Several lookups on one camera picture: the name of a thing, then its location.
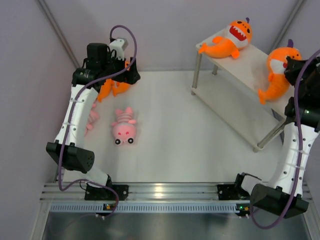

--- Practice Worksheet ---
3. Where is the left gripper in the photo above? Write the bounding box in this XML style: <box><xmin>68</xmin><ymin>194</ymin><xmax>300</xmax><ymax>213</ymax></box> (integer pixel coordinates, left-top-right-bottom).
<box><xmin>100</xmin><ymin>52</ymin><xmax>140</xmax><ymax>85</ymax></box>

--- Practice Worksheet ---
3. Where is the orange shark plush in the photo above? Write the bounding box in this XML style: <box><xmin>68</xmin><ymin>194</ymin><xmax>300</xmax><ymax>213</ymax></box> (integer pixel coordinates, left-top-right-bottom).
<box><xmin>197</xmin><ymin>17</ymin><xmax>253</xmax><ymax>59</ymax></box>
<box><xmin>97</xmin><ymin>79</ymin><xmax>113</xmax><ymax>103</ymax></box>
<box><xmin>111</xmin><ymin>59</ymin><xmax>132</xmax><ymax>98</ymax></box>
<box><xmin>257</xmin><ymin>38</ymin><xmax>302</xmax><ymax>105</ymax></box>

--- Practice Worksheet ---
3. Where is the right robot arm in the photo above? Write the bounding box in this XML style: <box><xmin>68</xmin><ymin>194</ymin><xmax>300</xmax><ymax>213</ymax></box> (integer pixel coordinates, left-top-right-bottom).
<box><xmin>233</xmin><ymin>52</ymin><xmax>320</xmax><ymax>219</ymax></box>

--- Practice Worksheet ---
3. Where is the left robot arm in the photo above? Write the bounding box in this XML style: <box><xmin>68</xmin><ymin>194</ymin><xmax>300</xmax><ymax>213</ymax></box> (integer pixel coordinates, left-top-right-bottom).
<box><xmin>46</xmin><ymin>38</ymin><xmax>141</xmax><ymax>200</ymax></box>

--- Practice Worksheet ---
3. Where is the white two-tier shelf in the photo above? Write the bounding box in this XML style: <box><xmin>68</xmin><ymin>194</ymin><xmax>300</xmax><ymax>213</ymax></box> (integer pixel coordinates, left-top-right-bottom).
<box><xmin>191</xmin><ymin>44</ymin><xmax>294</xmax><ymax>152</ymax></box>

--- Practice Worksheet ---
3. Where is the pink striped plush centre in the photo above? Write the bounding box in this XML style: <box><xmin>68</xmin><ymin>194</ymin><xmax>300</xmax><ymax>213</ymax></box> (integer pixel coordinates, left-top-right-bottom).
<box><xmin>111</xmin><ymin>107</ymin><xmax>137</xmax><ymax>146</ymax></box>

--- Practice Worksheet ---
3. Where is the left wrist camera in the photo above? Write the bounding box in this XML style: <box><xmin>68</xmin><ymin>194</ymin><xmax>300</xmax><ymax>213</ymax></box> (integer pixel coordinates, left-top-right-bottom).
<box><xmin>109</xmin><ymin>38</ymin><xmax>128</xmax><ymax>61</ymax></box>

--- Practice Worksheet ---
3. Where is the pink striped plush near wall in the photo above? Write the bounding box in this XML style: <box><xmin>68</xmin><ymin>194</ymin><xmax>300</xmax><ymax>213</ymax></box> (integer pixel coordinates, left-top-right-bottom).
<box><xmin>84</xmin><ymin>101</ymin><xmax>100</xmax><ymax>136</ymax></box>

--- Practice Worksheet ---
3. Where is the aluminium rail frame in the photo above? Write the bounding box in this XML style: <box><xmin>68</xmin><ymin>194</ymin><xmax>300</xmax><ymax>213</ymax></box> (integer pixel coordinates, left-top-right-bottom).
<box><xmin>39</xmin><ymin>181</ymin><xmax>313</xmax><ymax>202</ymax></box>

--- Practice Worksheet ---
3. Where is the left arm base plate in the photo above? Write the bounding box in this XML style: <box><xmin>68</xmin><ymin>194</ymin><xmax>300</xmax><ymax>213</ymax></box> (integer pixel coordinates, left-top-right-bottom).
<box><xmin>84</xmin><ymin>184</ymin><xmax>129</xmax><ymax>201</ymax></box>

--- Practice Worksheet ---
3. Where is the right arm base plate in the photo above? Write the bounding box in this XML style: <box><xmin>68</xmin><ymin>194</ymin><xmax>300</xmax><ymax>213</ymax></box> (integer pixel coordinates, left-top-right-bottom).
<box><xmin>217</xmin><ymin>184</ymin><xmax>250</xmax><ymax>201</ymax></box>

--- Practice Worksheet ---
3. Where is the white slotted cable duct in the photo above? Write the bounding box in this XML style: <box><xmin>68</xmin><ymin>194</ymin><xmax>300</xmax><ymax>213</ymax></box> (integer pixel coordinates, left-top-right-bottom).
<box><xmin>50</xmin><ymin>203</ymin><xmax>240</xmax><ymax>214</ymax></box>

